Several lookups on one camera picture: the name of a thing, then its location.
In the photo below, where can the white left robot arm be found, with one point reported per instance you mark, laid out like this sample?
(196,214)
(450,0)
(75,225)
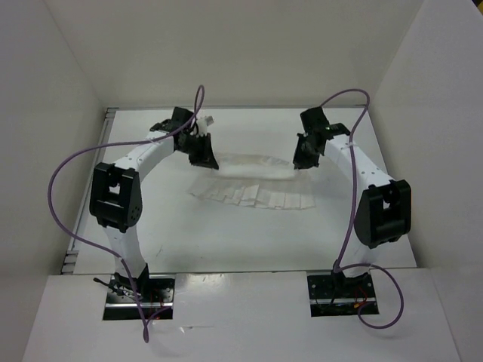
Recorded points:
(116,199)

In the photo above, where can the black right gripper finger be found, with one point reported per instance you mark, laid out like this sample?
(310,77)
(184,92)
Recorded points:
(305,161)
(301,142)

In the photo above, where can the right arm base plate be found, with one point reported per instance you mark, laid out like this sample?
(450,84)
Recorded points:
(335,295)

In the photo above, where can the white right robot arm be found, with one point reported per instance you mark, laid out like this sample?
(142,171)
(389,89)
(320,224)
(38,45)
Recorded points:
(380,207)

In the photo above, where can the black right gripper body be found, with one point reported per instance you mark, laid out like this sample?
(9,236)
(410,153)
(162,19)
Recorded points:
(309,148)

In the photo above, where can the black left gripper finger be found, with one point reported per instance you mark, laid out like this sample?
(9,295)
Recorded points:
(205,160)
(204,144)

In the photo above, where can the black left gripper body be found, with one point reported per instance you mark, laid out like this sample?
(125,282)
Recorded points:
(192,144)

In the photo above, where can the white pleated skirt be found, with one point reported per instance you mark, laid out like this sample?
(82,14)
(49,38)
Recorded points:
(257,181)

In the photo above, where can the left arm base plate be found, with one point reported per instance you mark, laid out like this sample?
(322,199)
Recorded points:
(156,301)

